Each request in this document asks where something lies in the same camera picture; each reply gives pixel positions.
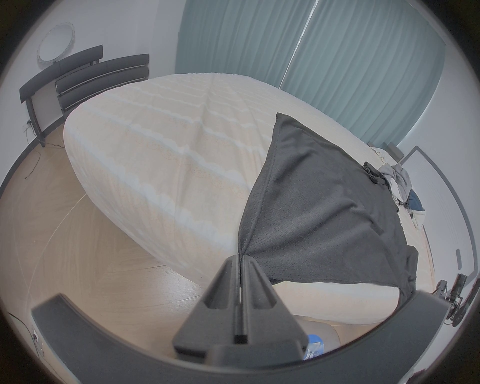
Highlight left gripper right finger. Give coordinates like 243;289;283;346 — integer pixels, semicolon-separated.
241;255;310;361

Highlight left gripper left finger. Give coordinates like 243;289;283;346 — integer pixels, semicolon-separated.
172;255;241;363

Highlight black T-shirt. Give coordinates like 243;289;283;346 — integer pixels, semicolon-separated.
237;112;419;313

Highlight bed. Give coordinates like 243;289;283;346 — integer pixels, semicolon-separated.
55;53;440;328

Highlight pile of clothes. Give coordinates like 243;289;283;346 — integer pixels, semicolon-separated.
362;148;429;226

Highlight white door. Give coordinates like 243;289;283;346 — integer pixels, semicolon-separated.
397;144;479;281

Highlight blue-green curtain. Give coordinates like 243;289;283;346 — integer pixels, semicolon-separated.
279;0;448;149
175;0;320;89

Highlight black console table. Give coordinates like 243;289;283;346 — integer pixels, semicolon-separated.
19;44;104;148

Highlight round white framed mirror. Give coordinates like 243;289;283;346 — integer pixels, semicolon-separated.
37;21;77;68

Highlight black cable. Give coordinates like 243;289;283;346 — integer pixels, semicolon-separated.
22;119;68;181

